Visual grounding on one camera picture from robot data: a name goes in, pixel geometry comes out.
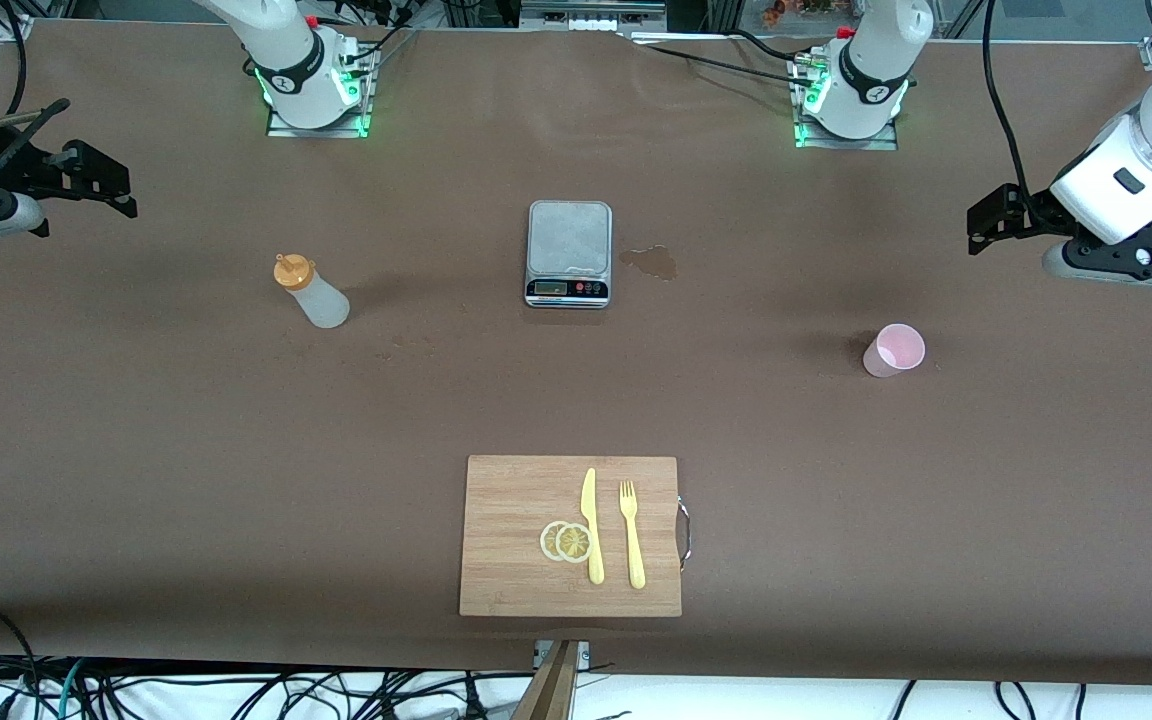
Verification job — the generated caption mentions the wooden post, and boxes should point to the wooden post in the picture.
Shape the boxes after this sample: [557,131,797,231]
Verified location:
[511,640,582,720]

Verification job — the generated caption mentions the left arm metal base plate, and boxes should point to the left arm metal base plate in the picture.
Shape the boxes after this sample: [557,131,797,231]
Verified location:
[794,50,899,151]

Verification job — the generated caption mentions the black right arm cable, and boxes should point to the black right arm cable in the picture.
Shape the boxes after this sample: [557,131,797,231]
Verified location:
[0,0,72,216]

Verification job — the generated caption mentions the translucent orange-capped sauce bottle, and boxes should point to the translucent orange-capped sauce bottle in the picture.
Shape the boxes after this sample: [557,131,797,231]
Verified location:
[273,253,351,330]

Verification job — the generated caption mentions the silver digital kitchen scale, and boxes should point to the silver digital kitchen scale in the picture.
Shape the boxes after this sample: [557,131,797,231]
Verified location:
[524,200,614,310]

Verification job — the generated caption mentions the bamboo cutting board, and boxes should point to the bamboo cutting board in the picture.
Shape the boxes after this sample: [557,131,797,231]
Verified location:
[459,455,692,618]

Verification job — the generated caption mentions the white power strip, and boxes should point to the white power strip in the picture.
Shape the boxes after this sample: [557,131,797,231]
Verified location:
[521,0,667,33]

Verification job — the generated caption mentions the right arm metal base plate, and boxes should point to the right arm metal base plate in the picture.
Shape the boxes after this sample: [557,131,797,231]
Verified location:
[266,40,374,139]

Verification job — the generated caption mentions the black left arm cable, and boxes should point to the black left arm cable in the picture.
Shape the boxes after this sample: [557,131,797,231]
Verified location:
[982,0,1067,219]

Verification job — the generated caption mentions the yellow plastic fork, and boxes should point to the yellow plastic fork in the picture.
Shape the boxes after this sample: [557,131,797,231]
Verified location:
[619,480,647,590]

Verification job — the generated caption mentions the teal floor cable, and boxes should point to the teal floor cable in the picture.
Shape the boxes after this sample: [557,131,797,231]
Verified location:
[54,658,87,720]

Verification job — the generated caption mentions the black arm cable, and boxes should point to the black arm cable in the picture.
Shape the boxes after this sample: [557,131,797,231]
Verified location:
[982,0,1067,219]
[0,0,72,216]

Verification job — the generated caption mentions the pink plastic cup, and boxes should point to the pink plastic cup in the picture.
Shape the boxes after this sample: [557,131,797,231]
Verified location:
[862,323,927,379]

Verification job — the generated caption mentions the black base power cable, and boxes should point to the black base power cable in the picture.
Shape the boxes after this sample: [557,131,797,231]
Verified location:
[626,30,822,91]
[341,0,422,81]

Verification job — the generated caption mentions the small metal bracket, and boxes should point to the small metal bracket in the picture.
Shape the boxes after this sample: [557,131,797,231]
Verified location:
[533,640,590,671]

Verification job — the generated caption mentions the yellow plastic knife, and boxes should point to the yellow plastic knife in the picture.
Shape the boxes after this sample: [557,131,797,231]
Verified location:
[581,467,605,586]

